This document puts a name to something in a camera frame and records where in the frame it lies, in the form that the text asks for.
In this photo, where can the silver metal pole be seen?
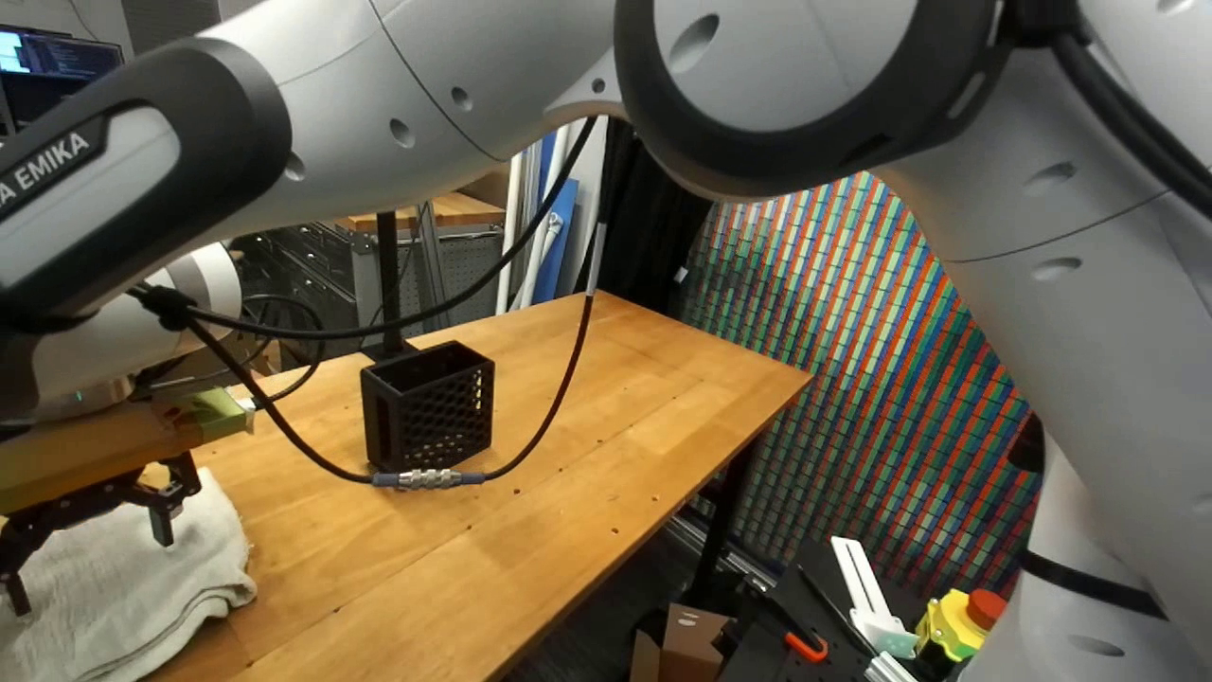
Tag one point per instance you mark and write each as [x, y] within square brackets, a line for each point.
[435, 268]

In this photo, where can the black metal table frame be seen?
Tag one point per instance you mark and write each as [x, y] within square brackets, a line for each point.
[724, 533]

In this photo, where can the colourful striped backdrop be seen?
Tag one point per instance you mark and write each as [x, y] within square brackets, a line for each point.
[883, 380]

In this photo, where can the blue board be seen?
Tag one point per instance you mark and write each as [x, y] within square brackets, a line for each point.
[567, 229]

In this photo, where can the black perforated basket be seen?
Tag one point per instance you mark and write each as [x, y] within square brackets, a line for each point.
[437, 412]

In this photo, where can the white towel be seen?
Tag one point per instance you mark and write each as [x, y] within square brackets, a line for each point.
[115, 609]

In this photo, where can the black curtain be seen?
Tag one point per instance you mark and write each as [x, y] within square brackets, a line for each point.
[644, 240]

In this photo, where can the black vertical pole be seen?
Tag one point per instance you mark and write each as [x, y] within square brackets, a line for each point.
[393, 279]

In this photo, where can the white plastic rail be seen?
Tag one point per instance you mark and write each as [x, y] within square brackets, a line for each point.
[873, 601]

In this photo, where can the brown cardboard box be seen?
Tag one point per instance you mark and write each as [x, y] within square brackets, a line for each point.
[686, 644]

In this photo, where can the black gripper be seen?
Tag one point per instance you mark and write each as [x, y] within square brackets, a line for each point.
[88, 506]

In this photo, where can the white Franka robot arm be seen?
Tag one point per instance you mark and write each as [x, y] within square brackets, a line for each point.
[441, 76]

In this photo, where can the yellow red emergency stop button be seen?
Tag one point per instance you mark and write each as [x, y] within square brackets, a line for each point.
[955, 628]

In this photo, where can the lit computer monitor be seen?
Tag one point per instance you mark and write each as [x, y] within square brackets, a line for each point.
[41, 53]

